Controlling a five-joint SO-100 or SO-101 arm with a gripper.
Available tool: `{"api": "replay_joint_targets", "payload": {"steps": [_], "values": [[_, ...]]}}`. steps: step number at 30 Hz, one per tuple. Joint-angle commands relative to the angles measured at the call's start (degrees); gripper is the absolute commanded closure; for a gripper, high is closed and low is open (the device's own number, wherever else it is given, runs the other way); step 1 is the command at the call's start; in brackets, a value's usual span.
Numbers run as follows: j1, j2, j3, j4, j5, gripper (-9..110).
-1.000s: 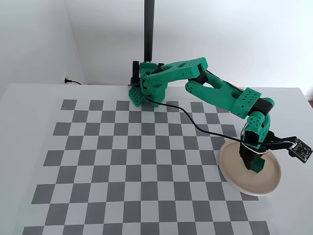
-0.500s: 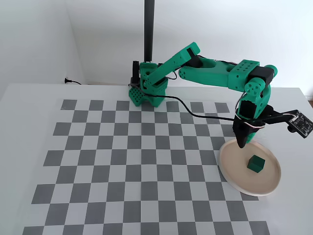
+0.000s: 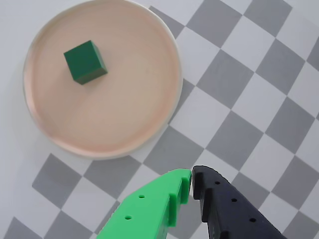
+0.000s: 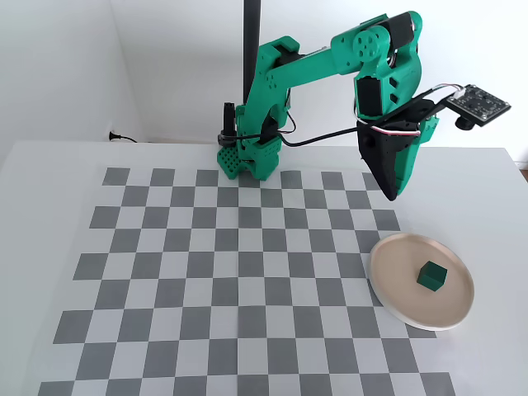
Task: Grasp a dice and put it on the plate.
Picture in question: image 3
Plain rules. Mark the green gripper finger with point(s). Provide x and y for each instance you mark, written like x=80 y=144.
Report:
x=149 y=211

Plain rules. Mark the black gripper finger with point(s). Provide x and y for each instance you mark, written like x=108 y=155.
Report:
x=231 y=214

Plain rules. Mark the dark green cube dice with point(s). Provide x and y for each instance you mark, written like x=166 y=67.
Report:
x=83 y=61

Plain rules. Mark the pink round plate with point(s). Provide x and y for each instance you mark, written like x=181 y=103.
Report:
x=124 y=99

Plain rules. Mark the grey white checkered mat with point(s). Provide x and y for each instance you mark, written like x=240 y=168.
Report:
x=249 y=99

